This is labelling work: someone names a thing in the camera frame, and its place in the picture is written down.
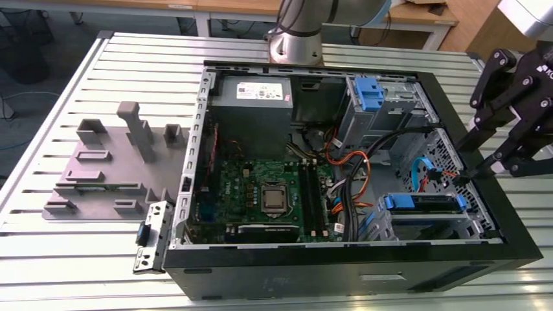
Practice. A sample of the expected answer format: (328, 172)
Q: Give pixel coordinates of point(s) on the black graphics card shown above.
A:
(263, 233)

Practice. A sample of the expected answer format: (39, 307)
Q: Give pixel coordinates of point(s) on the wooden cabinet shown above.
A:
(480, 35)

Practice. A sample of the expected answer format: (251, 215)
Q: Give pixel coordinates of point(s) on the metal optical drive cage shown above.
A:
(380, 120)

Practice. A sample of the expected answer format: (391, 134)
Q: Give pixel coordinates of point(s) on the green motherboard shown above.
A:
(233, 181)

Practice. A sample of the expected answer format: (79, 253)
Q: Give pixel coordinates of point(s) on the long desk white legs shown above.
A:
(137, 4)

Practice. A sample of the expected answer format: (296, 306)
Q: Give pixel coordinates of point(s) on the black RAM slot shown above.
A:
(305, 194)
(317, 197)

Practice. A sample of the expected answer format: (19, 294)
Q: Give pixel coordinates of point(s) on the metal expansion slot latch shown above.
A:
(157, 214)

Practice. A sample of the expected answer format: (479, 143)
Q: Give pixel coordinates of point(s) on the wooden desk white frame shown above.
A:
(425, 17)

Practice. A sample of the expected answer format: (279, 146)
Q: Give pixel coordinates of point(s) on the green RAM stick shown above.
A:
(91, 188)

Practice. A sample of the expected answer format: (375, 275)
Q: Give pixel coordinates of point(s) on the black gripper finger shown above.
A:
(497, 81)
(525, 152)

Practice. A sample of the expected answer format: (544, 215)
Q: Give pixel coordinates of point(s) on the black CPU socket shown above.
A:
(276, 185)

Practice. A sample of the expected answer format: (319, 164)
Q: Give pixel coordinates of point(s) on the grey plastic parts rack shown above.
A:
(125, 175)

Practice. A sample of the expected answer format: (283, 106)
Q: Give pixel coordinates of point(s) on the silver CPU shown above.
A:
(273, 199)

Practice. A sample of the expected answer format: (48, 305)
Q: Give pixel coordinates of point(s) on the black open PC case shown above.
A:
(303, 275)

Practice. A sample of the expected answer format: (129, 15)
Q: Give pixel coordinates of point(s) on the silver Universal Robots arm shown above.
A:
(297, 48)

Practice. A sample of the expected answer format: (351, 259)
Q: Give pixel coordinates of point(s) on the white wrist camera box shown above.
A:
(531, 16)

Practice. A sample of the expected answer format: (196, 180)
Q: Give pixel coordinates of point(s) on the metal disk bay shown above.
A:
(432, 218)

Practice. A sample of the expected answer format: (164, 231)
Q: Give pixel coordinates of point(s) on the grey power supply unit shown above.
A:
(251, 123)

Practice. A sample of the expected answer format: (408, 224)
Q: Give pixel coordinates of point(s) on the hard disk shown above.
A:
(401, 201)

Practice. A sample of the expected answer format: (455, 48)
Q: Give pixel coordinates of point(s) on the blue drive bay latch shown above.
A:
(369, 94)

